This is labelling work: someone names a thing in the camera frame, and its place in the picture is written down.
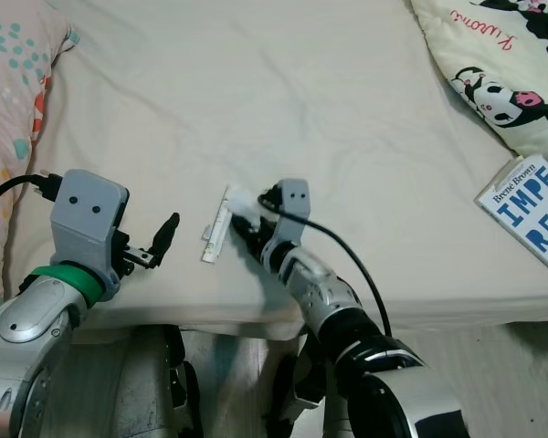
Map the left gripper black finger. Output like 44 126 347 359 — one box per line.
148 213 182 268

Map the white stick packet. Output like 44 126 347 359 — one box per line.
201 185 235 265

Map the white tissue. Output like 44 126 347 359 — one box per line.
227 187 261 224

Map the cream sheeted mattress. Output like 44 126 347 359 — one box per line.
0 0 548 337

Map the white book with blue letters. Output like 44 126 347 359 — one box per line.
475 153 548 280

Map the grey robot left leg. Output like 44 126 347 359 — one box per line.
100 324 204 438

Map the grey robot leg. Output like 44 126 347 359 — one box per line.
100 324 204 438
267 330 348 438

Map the grey robot right leg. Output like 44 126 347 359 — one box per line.
267 330 348 438

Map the cream cartoon print blanket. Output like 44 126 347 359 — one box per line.
409 0 548 176

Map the pink pillow with red spots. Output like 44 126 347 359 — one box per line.
0 0 79 320

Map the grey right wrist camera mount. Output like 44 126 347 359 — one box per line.
272 179 312 249

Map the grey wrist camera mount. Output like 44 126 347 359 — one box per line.
50 170 130 297
272 179 312 249

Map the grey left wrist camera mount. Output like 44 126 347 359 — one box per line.
50 170 130 297

